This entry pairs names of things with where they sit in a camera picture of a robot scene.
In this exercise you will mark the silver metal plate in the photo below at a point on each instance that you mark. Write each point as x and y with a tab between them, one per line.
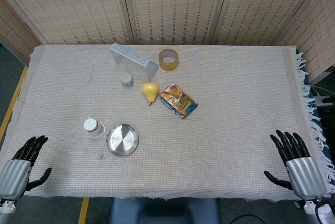
122	140

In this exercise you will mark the yellow pear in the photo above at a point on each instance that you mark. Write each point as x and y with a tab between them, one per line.
150	91

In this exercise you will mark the white metal mesh stand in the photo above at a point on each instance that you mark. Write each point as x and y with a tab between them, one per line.
136	60

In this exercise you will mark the yellowish packing tape roll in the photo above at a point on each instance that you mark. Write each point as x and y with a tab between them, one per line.
168	64

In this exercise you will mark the beige waffle tablecloth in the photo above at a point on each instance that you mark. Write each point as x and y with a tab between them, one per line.
222	129

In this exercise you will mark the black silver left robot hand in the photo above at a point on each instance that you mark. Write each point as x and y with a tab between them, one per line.
15	174

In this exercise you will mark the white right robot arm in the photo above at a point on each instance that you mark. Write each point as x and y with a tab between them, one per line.
323	211

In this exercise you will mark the small white die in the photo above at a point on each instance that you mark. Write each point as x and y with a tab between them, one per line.
99	156

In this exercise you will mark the white paper cup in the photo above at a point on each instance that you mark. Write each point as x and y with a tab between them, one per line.
91	127

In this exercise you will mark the orange blue snack packet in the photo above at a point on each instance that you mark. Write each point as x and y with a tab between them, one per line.
178	101

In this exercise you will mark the woven bamboo folding screen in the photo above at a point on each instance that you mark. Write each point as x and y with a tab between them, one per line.
167	6

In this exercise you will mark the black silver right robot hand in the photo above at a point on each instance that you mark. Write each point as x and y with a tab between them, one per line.
303	174

